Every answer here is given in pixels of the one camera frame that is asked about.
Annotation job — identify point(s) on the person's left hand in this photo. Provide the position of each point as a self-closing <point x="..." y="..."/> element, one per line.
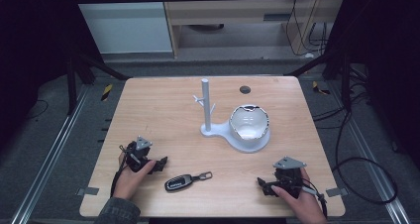
<point x="132" y="181"/>

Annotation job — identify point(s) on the light wooden shelf unit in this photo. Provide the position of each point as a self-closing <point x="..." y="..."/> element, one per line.
<point x="231" y="11"/>

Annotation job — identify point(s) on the yellow black striped tape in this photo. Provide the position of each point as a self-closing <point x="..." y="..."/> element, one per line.
<point x="106" y="92"/>
<point x="319" y="88"/>

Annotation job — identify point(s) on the black car key fob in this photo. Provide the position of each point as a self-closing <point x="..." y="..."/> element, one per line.
<point x="180" y="182"/>

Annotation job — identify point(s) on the person's right hand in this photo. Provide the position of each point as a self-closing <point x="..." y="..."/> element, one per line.
<point x="305" y="205"/>

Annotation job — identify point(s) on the white cabinet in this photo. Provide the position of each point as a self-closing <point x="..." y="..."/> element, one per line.
<point x="125" y="29"/>

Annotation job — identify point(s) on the grey round table grommet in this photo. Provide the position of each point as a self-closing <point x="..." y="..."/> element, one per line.
<point x="245" y="89"/>

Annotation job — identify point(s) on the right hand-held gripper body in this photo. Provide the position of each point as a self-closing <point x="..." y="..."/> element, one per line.
<point x="289" y="176"/>

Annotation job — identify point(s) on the silver metal floor rail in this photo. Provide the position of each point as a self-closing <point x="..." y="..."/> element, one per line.
<point x="49" y="154"/>
<point x="373" y="158"/>

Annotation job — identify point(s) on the dark curtain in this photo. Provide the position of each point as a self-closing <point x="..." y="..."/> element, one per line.
<point x="33" y="35"/>
<point x="386" y="52"/>

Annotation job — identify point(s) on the white peg stand with base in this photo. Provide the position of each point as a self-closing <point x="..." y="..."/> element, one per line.
<point x="207" y="111"/>

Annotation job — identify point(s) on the black diagonal frame strut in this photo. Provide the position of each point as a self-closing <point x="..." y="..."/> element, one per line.
<point x="105" y="67"/>
<point x="310" y="65"/>

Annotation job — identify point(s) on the grey metal table bracket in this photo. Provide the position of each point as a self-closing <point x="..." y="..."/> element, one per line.
<point x="336" y="192"/>
<point x="88" y="191"/>

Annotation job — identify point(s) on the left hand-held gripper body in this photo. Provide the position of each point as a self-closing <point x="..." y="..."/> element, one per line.
<point x="137" y="158"/>

